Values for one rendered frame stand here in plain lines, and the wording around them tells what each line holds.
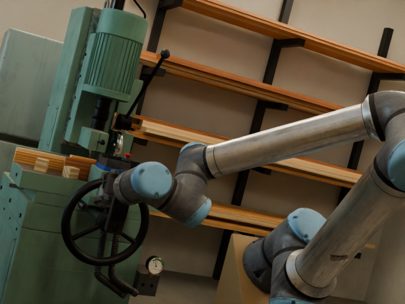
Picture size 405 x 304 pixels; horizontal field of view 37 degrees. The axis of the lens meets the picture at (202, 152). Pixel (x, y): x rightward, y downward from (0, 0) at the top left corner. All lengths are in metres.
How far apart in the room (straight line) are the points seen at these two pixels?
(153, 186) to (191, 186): 0.12
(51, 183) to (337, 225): 1.00
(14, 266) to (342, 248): 1.11
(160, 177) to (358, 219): 0.48
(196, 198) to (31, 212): 0.75
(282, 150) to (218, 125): 3.40
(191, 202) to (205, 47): 3.39
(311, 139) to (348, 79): 3.97
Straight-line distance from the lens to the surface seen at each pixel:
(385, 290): 5.76
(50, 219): 2.13
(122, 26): 2.21
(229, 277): 2.01
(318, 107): 4.74
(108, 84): 2.20
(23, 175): 2.08
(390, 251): 5.76
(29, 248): 2.15
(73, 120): 2.36
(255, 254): 1.96
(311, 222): 1.86
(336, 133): 1.48
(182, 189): 1.52
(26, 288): 2.19
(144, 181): 1.47
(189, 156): 1.62
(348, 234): 1.52
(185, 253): 5.01
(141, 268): 2.32
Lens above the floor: 1.18
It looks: 2 degrees down
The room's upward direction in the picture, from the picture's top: 14 degrees clockwise
